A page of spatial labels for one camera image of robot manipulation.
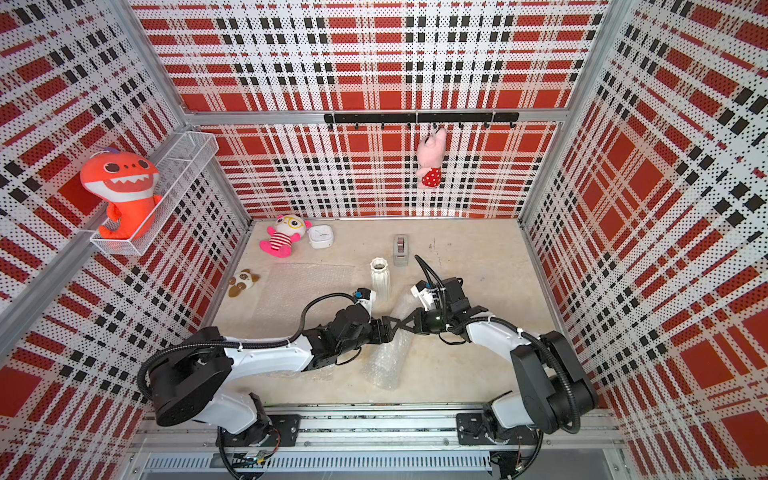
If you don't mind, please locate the small white ribbed vase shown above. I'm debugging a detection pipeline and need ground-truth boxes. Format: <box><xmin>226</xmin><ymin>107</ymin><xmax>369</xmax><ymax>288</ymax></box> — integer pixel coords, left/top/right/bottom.
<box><xmin>370</xmin><ymin>257</ymin><xmax>391</xmax><ymax>303</ymax></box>

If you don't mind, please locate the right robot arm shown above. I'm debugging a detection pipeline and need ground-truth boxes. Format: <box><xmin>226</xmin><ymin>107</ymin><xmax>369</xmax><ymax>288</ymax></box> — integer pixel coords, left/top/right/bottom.
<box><xmin>397</xmin><ymin>256</ymin><xmax>599</xmax><ymax>439</ymax></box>

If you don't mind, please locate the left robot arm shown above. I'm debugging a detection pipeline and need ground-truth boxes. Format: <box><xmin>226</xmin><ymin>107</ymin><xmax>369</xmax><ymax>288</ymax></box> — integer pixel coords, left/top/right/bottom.
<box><xmin>137</xmin><ymin>288</ymin><xmax>401</xmax><ymax>434</ymax></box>

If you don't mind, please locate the white alarm clock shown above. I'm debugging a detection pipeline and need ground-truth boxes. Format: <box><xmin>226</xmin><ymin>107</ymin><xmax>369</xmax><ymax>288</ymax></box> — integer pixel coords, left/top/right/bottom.
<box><xmin>307</xmin><ymin>225</ymin><xmax>335</xmax><ymax>250</ymax></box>

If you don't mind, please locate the brown white plush dog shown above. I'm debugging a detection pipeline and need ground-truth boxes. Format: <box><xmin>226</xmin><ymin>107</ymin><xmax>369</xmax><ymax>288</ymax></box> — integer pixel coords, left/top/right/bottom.
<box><xmin>227</xmin><ymin>269</ymin><xmax>260</xmax><ymax>298</ymax></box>

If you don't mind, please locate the pink striped plush doll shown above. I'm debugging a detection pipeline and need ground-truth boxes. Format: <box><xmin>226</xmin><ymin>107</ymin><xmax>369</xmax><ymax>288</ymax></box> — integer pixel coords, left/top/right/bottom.
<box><xmin>259</xmin><ymin>214</ymin><xmax>312</xmax><ymax>259</ymax></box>

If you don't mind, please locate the pink pig plush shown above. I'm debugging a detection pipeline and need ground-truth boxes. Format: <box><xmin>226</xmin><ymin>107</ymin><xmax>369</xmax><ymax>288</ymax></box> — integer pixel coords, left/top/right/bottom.
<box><xmin>416</xmin><ymin>128</ymin><xmax>447</xmax><ymax>189</ymax></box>

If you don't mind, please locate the orange shark plush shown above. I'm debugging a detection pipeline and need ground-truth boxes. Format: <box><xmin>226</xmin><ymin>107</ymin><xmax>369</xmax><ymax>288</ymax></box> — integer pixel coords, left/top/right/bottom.
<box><xmin>80</xmin><ymin>148</ymin><xmax>162</xmax><ymax>240</ymax></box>

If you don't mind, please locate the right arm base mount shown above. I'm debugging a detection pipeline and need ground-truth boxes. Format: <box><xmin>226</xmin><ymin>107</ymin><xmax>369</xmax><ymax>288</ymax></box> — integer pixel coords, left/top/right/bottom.
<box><xmin>456</xmin><ymin>412</ymin><xmax>538</xmax><ymax>447</ymax></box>

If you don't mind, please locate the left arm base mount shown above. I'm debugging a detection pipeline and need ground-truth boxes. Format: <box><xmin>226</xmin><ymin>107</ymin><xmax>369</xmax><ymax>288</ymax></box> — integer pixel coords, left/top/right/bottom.
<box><xmin>216</xmin><ymin>414</ymin><xmax>301</xmax><ymax>448</ymax></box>

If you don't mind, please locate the black hook rail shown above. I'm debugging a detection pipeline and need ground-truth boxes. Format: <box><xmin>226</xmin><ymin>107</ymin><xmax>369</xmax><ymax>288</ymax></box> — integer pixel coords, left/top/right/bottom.
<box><xmin>323</xmin><ymin>111</ymin><xmax>520</xmax><ymax>128</ymax></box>

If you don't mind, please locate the aluminium front rail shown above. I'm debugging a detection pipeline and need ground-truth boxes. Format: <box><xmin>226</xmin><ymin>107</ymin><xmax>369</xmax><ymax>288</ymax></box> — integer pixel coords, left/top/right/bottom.
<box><xmin>120</xmin><ymin>404</ymin><xmax>633</xmax><ymax>479</ymax></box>

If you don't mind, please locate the clear acrylic wall shelf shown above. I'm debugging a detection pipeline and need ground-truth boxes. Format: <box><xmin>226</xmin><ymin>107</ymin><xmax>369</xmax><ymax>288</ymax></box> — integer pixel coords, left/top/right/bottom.
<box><xmin>81</xmin><ymin>131</ymin><xmax>218</xmax><ymax>256</ymax></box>

